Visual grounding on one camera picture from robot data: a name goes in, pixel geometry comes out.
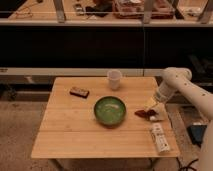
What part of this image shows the green bowl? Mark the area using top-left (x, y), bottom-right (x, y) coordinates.
top-left (94, 96), bottom-right (126, 127)

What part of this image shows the brown whiteboard eraser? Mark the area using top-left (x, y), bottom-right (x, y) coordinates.
top-left (70, 87), bottom-right (89, 98)

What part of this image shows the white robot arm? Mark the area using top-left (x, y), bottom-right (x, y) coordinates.
top-left (153, 67), bottom-right (213, 171)

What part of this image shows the translucent plastic cup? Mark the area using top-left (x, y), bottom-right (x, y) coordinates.
top-left (107, 69), bottom-right (122, 90)

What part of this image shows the brown snack packet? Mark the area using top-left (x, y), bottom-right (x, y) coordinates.
top-left (135, 110), bottom-right (156, 118)

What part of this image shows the small white object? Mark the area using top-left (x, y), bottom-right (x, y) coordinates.
top-left (149, 106), bottom-right (165, 122)

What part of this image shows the white remote control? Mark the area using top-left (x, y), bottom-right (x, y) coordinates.
top-left (151, 123), bottom-right (170, 154)

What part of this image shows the wooden shelf with clutter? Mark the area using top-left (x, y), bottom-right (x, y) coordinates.
top-left (0, 0), bottom-right (213, 27)

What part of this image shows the black foot pedal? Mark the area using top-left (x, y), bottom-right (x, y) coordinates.
top-left (187, 125), bottom-right (207, 146)

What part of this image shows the black floor cable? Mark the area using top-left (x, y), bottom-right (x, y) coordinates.
top-left (175, 156), bottom-right (200, 171)

